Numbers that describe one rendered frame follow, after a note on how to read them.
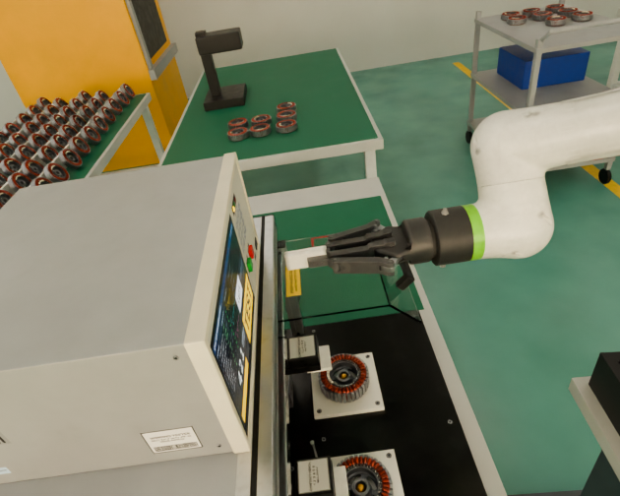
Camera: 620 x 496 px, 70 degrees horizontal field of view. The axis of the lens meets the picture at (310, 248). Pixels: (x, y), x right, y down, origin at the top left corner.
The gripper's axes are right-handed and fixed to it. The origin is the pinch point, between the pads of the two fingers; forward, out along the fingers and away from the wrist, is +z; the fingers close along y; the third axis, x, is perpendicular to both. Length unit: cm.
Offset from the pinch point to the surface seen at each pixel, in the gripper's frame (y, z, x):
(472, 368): 59, -57, -118
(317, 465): -18.8, 3.9, -30.7
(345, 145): 137, -20, -44
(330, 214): 79, -7, -43
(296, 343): 4.7, 5.7, -25.7
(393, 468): -16.9, -9.5, -39.7
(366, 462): -16.7, -4.7, -36.2
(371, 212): 76, -22, -43
